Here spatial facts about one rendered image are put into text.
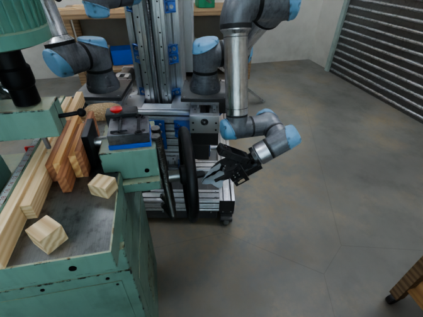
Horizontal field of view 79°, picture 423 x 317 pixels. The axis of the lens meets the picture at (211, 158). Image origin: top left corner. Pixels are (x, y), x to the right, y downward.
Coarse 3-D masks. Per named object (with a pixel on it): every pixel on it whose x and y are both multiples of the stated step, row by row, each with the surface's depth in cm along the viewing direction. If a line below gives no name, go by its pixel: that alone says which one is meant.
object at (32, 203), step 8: (80, 96) 90; (72, 104) 85; (80, 104) 89; (40, 168) 60; (40, 176) 57; (48, 176) 60; (32, 184) 55; (40, 184) 56; (48, 184) 60; (32, 192) 54; (40, 192) 56; (24, 200) 52; (32, 200) 52; (40, 200) 55; (24, 208) 51; (32, 208) 52; (40, 208) 55; (32, 216) 53
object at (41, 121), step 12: (0, 108) 55; (12, 108) 55; (24, 108) 55; (36, 108) 55; (48, 108) 55; (60, 108) 61; (0, 120) 54; (12, 120) 55; (24, 120) 55; (36, 120) 56; (48, 120) 56; (60, 120) 60; (0, 132) 56; (12, 132) 56; (24, 132) 57; (36, 132) 57; (48, 132) 58; (60, 132) 60
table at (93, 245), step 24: (96, 168) 66; (48, 192) 59; (72, 192) 59; (120, 192) 62; (72, 216) 54; (96, 216) 54; (120, 216) 59; (24, 240) 49; (72, 240) 49; (96, 240) 49; (24, 264) 45; (48, 264) 46; (72, 264) 48; (96, 264) 49; (0, 288) 48
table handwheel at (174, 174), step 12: (180, 132) 72; (180, 144) 85; (192, 144) 68; (180, 156) 89; (192, 156) 65; (180, 168) 76; (192, 168) 64; (180, 180) 76; (192, 180) 64; (192, 192) 65; (192, 204) 66; (192, 216) 69
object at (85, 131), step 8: (88, 120) 66; (88, 128) 63; (88, 136) 61; (96, 136) 69; (104, 136) 66; (88, 144) 62; (96, 144) 66; (88, 152) 63; (96, 152) 67; (96, 160) 66
